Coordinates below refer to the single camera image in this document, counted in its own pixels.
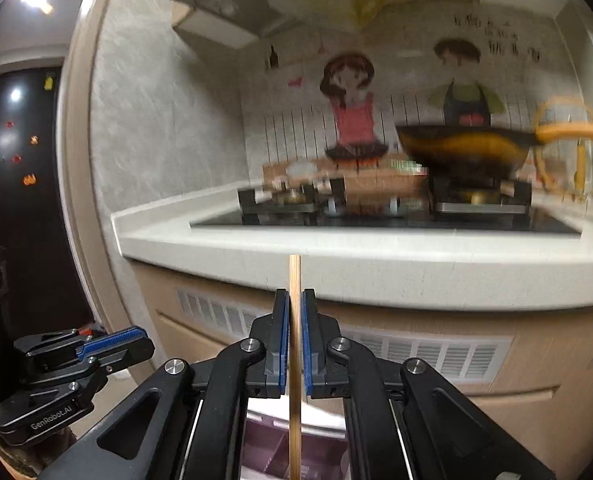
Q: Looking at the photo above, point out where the black wok yellow handle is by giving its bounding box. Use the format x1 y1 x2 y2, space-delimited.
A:
396 122 593 180

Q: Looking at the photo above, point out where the grey ventilation grille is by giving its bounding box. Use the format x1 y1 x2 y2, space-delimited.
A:
175 286 515 386

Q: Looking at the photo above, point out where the black gas stove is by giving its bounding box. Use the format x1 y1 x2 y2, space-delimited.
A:
197 174 581 237

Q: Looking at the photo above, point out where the wooden chopstick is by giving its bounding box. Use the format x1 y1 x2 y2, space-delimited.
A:
289 255 303 480

